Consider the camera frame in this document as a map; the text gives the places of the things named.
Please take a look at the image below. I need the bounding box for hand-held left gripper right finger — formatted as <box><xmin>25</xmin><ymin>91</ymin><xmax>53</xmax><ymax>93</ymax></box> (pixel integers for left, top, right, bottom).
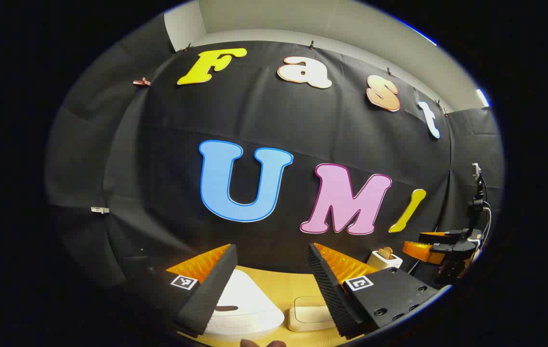
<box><xmin>307</xmin><ymin>242</ymin><xmax>450</xmax><ymax>340</ymax></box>

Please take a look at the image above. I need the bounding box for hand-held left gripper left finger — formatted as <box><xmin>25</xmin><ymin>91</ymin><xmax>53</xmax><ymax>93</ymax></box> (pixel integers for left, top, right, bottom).
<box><xmin>110</xmin><ymin>243</ymin><xmax>239</xmax><ymax>338</ymax></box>

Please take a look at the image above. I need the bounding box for clear box of rice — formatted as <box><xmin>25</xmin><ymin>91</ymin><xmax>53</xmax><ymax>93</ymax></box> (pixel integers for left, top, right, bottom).
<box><xmin>287</xmin><ymin>295</ymin><xmax>337</xmax><ymax>332</ymax></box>

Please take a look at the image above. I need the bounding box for white rice cooker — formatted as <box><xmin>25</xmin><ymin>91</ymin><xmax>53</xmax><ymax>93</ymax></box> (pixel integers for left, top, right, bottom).
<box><xmin>204</xmin><ymin>268</ymin><xmax>285</xmax><ymax>338</ymax></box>

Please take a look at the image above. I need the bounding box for white toaster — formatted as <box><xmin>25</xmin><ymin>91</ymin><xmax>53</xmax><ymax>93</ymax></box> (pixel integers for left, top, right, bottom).
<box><xmin>366</xmin><ymin>249</ymin><xmax>403</xmax><ymax>270</ymax></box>

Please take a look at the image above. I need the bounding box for black backdrop cloth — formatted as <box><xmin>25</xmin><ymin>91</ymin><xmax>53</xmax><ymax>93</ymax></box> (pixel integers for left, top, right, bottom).
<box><xmin>45</xmin><ymin>12</ymin><xmax>505</xmax><ymax>290</ymax></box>

